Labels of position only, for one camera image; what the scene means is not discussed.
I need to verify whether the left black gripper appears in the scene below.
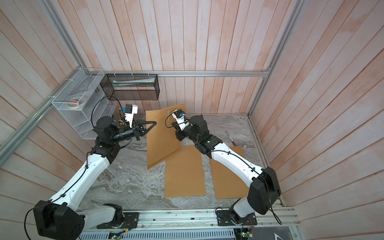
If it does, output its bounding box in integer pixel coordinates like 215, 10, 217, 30
111, 119, 157, 143

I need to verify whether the brown kraft file bag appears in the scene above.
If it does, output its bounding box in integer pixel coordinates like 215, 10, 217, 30
146, 104, 186, 170

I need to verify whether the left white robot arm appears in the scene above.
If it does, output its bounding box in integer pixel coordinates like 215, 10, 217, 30
31, 116, 157, 240

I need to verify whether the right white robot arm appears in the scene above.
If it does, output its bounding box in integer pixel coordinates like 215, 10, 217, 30
147, 109, 281, 226

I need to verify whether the middle brown file bag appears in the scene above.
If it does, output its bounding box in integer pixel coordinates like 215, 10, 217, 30
165, 146, 206, 198

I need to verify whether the right brown file bag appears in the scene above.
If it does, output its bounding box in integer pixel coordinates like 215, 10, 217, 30
210, 159, 249, 200

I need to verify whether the red metal pencil bucket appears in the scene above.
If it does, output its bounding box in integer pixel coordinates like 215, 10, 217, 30
117, 119, 127, 126

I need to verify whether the tape roll on shelf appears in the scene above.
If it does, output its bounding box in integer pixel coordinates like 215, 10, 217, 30
65, 97, 83, 109

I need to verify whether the black mesh wall basket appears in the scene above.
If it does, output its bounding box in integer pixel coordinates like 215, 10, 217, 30
100, 73, 160, 101

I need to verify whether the horizontal aluminium wall rail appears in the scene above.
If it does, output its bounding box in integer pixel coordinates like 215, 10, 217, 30
101, 70, 270, 78

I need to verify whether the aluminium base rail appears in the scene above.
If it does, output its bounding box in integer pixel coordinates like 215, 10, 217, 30
59, 206, 301, 233

